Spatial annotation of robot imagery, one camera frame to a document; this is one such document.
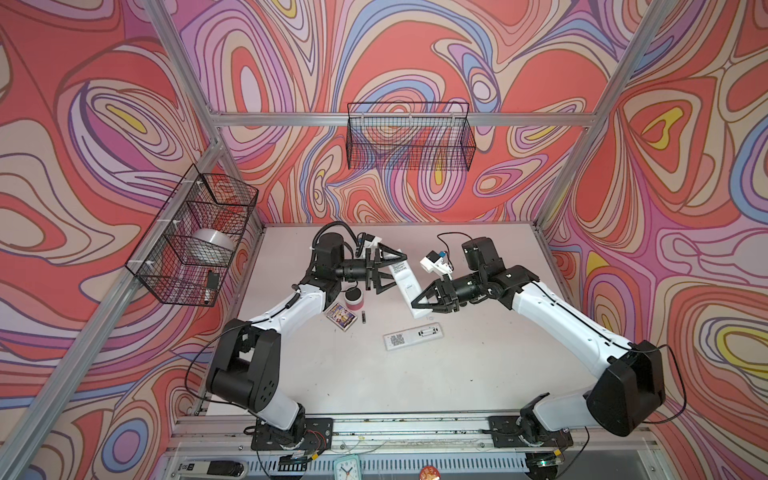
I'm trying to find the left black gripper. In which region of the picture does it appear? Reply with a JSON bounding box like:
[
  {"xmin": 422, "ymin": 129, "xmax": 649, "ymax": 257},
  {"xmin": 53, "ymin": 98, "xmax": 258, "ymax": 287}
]
[{"xmin": 330, "ymin": 247, "xmax": 403, "ymax": 297}]

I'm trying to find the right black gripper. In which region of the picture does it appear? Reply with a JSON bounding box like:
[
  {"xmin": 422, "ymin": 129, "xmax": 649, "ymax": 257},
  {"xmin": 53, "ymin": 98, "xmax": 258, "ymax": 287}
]
[{"xmin": 411, "ymin": 270, "xmax": 485, "ymax": 314}]

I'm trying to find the white remote with batteries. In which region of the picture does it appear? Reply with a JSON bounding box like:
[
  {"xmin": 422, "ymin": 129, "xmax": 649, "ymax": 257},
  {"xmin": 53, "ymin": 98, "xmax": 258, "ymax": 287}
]
[{"xmin": 383, "ymin": 323, "xmax": 444, "ymax": 351}]

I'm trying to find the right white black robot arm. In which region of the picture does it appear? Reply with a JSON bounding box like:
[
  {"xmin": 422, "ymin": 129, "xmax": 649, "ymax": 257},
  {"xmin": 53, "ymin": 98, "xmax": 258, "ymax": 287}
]
[{"xmin": 411, "ymin": 237, "xmax": 666, "ymax": 445}]

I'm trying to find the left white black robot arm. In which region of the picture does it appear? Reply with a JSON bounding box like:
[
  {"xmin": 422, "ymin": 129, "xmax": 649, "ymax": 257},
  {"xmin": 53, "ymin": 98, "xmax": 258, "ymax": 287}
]
[{"xmin": 205, "ymin": 232, "xmax": 407, "ymax": 450}]

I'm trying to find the pink round speaker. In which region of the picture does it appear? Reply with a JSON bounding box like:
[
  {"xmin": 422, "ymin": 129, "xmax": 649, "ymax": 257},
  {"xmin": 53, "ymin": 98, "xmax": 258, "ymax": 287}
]
[{"xmin": 344, "ymin": 287, "xmax": 364, "ymax": 312}]

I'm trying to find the purple card box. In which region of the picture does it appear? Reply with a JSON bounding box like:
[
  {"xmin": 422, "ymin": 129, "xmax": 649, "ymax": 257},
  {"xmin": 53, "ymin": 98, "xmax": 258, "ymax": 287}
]
[{"xmin": 324, "ymin": 302, "xmax": 357, "ymax": 332}]

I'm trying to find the white tape roll in basket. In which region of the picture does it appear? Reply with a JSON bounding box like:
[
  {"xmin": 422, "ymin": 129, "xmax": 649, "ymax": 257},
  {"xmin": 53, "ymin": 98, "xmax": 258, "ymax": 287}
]
[{"xmin": 186, "ymin": 228, "xmax": 235, "ymax": 267}]

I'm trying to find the small white clock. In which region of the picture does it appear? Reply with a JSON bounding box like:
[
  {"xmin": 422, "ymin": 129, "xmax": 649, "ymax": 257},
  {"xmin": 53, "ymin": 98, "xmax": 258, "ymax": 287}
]
[{"xmin": 333, "ymin": 455, "xmax": 363, "ymax": 480}]

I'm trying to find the black wire basket on back wall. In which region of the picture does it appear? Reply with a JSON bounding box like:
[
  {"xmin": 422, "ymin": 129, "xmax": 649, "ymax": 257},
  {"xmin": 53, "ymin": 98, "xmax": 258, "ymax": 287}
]
[{"xmin": 346, "ymin": 100, "xmax": 476, "ymax": 172}]

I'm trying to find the black wire basket on wall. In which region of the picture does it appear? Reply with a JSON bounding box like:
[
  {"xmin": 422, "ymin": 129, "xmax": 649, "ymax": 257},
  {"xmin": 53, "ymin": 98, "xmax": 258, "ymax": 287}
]
[
  {"xmin": 346, "ymin": 100, "xmax": 476, "ymax": 172},
  {"xmin": 125, "ymin": 165, "xmax": 259, "ymax": 307}
]

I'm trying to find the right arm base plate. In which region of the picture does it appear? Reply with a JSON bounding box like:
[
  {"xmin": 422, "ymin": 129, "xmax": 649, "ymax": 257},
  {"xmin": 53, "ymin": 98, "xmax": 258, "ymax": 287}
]
[{"xmin": 485, "ymin": 416, "xmax": 573, "ymax": 449}]

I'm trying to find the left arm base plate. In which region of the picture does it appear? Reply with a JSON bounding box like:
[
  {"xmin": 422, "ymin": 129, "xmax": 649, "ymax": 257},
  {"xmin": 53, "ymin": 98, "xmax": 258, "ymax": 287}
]
[{"xmin": 244, "ymin": 417, "xmax": 334, "ymax": 452}]

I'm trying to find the black wire basket on left wall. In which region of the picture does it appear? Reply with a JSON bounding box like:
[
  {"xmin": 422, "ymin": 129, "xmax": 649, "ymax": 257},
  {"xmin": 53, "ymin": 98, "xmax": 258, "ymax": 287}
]
[{"xmin": 125, "ymin": 165, "xmax": 259, "ymax": 307}]

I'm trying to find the black white device on rail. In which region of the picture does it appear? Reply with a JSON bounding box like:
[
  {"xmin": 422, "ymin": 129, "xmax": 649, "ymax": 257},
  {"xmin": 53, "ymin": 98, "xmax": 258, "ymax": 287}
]
[{"xmin": 174, "ymin": 460, "xmax": 248, "ymax": 479}]

